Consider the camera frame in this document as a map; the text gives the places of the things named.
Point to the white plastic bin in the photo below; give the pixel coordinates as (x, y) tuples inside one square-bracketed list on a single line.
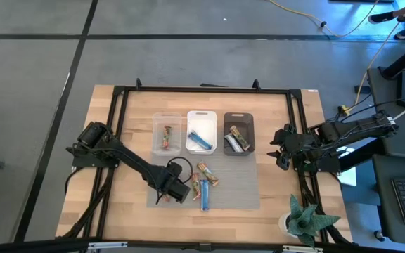
[(201, 123)]

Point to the silver brown granola bar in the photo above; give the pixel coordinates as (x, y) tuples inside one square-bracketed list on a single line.
[(239, 137)]

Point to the black desk beam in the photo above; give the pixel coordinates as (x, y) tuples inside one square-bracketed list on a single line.
[(404, 59)]

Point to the green succulent plant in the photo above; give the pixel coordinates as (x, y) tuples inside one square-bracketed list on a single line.
[(306, 223)]

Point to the yellow power plug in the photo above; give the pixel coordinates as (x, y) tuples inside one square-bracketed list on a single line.
[(345, 110)]

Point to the orange green granola bar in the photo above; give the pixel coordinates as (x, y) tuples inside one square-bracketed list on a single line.
[(208, 173)]

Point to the clear plastic bin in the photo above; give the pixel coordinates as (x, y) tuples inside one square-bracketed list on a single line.
[(158, 140)]

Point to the white plant pot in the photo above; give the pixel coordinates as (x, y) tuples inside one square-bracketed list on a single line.
[(283, 225)]

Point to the black plug block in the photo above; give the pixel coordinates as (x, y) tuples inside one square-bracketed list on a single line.
[(362, 89)]

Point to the grey woven mat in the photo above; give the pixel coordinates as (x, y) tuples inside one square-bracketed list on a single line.
[(241, 189)]

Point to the black aluminium table frame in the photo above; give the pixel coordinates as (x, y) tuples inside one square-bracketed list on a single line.
[(206, 90)]

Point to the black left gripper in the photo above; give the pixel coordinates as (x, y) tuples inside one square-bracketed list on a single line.
[(176, 189)]

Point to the black caster wheel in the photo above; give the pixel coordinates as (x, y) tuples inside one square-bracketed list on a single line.
[(379, 235)]

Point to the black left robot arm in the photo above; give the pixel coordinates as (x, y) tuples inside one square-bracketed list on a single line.
[(125, 154)]

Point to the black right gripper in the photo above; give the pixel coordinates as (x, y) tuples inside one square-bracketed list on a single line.
[(291, 144)]

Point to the dark grey plastic bin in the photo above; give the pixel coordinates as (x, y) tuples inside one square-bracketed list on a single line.
[(237, 121)]

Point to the blue granola bar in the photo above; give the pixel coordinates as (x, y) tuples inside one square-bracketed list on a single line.
[(199, 140), (205, 195)]

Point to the silver metal bracket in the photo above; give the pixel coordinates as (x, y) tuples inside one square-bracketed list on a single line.
[(301, 249), (105, 245)]

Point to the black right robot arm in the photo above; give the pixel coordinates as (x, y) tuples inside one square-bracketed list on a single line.
[(350, 133)]

